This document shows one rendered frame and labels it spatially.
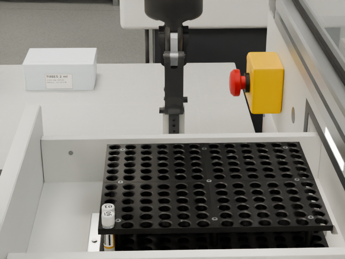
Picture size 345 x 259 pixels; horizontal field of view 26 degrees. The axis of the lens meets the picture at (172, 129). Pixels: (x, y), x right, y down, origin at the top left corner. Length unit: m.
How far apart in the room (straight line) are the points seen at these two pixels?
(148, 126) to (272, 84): 0.25
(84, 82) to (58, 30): 2.81
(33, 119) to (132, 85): 0.54
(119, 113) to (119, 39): 2.71
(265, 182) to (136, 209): 0.14
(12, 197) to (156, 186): 0.15
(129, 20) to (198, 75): 0.21
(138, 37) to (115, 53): 0.27
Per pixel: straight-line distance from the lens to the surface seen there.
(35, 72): 1.37
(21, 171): 0.77
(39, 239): 0.82
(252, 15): 1.56
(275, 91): 1.07
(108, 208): 0.72
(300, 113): 0.96
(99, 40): 3.98
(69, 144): 0.89
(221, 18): 1.56
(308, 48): 0.91
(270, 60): 1.08
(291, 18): 1.02
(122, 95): 1.34
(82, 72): 1.36
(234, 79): 1.08
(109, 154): 0.84
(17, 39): 4.06
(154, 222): 0.72
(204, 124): 1.23
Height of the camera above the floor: 1.29
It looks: 26 degrees down
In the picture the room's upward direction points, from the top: straight up
